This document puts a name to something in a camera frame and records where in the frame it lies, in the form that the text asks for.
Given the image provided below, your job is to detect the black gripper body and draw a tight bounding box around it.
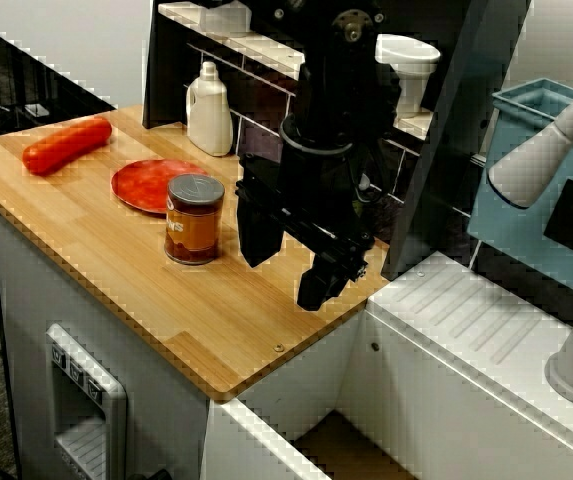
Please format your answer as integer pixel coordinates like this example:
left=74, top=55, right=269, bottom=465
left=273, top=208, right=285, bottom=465
left=279, top=117, right=376, bottom=284

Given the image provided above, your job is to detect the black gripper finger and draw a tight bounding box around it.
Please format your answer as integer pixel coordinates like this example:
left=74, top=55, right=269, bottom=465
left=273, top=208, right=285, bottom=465
left=235, top=153, right=286, bottom=270
left=294, top=248, right=362, bottom=311

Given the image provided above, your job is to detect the white sink with drainboard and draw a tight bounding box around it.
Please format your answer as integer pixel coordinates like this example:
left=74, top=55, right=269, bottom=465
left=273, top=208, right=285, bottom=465
left=200, top=249, right=573, bottom=480

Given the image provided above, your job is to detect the orange labelled tin can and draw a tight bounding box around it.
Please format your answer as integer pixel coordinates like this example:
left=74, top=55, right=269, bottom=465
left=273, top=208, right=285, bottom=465
left=164, top=173, right=226, bottom=266

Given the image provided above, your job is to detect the white detergent bottle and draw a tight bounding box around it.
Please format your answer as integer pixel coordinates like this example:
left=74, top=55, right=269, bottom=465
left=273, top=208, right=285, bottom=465
left=185, top=60, right=235, bottom=158

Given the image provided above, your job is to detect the black tiled backsplash hutch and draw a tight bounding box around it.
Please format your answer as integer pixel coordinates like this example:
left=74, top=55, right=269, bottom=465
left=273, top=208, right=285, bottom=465
left=141, top=0, right=533, bottom=282

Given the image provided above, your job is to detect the red round plate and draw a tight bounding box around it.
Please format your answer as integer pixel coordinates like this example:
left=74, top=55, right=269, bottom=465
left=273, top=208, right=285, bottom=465
left=110, top=158, right=210, bottom=216

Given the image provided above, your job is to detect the white cabinet with wooden counter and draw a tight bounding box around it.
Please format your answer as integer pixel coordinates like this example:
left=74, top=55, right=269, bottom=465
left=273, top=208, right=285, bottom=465
left=0, top=103, right=392, bottom=480

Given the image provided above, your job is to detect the plain white jar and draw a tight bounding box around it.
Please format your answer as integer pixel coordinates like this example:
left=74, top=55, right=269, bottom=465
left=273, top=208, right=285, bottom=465
left=374, top=33, right=442, bottom=120

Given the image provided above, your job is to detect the white container with flat side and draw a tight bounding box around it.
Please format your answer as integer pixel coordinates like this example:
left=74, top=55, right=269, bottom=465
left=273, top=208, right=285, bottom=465
left=198, top=0, right=256, bottom=39

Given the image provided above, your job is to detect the blue plastic bin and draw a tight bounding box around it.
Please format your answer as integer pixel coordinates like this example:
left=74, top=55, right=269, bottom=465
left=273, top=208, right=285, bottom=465
left=465, top=78, right=573, bottom=302

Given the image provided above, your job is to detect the red toy sausage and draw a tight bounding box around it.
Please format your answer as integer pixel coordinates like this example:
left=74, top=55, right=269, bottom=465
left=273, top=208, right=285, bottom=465
left=21, top=117, right=114, bottom=176

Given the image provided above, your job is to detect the grey toy faucet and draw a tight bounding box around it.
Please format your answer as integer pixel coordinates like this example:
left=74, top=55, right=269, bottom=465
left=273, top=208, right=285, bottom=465
left=486, top=87, right=573, bottom=407

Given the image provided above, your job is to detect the grey dispenser panel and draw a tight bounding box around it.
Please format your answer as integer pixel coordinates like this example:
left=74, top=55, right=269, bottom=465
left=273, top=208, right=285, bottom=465
left=45, top=322, right=129, bottom=480

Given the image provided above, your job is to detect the black mesh barrier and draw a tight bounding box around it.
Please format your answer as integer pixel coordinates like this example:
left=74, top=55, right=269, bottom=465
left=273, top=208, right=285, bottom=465
left=0, top=14, right=117, bottom=142

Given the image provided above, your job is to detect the white wall shelf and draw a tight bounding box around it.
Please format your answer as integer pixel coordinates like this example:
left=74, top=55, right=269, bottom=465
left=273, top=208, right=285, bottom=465
left=158, top=2, right=435, bottom=141

